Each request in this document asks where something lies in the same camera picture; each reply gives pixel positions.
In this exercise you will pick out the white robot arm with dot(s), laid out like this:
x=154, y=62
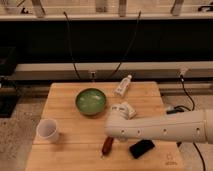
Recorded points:
x=192, y=126

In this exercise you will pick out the wall power outlet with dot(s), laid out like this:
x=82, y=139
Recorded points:
x=93, y=75

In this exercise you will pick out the small white box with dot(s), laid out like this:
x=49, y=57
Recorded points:
x=131, y=111

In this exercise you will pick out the red chili pepper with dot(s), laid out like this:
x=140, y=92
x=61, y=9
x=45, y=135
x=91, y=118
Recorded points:
x=107, y=146

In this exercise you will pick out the white plastic bottle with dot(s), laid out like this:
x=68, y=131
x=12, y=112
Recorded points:
x=123, y=86

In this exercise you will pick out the white plastic cup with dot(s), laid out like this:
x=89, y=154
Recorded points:
x=47, y=129

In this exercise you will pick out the green ceramic bowl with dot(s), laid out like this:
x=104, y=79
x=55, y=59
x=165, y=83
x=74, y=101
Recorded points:
x=90, y=101

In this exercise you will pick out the black equipment at left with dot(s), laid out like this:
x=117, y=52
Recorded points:
x=8, y=64

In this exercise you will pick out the black smartphone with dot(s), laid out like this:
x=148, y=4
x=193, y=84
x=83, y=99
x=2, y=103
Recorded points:
x=140, y=148

